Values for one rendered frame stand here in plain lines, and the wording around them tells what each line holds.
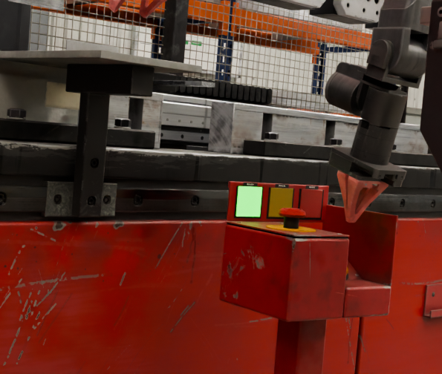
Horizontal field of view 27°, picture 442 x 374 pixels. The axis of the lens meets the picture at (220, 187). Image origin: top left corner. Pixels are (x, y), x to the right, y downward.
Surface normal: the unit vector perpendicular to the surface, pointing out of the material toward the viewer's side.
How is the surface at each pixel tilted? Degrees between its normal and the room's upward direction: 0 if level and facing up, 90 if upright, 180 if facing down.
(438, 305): 90
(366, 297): 90
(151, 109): 90
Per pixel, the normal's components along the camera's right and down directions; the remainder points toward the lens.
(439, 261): 0.72, 0.10
